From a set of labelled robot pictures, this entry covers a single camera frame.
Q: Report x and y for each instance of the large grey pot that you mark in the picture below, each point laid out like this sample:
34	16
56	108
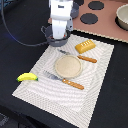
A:
47	31

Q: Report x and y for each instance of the orange toy bread loaf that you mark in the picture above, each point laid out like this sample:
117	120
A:
85	46

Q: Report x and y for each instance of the yellow toy banana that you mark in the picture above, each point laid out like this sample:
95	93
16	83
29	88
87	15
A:
27	76

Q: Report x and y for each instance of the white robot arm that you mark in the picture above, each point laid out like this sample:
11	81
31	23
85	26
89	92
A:
60	14

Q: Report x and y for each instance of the round beige plate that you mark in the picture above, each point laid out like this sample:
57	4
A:
68	66

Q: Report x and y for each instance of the white striped placemat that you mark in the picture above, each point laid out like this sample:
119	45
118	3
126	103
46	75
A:
53	96

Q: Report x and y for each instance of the black burner disc near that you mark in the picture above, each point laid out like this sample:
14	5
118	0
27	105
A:
89	18

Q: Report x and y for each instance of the black burner disc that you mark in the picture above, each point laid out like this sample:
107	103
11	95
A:
89	18
96	5

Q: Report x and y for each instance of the small grey pot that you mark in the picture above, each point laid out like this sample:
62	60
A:
75	10

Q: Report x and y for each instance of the pink wooden board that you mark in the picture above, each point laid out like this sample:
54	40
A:
105	26

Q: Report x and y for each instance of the black burner disc far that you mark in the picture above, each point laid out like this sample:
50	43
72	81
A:
96	5

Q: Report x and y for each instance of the cream bowl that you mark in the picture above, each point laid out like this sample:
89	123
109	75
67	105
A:
122	15

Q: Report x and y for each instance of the fork with wooden handle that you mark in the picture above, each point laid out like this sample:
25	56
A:
68	82

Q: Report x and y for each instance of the knife with wooden handle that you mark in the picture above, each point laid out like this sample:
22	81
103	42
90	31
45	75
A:
79	56

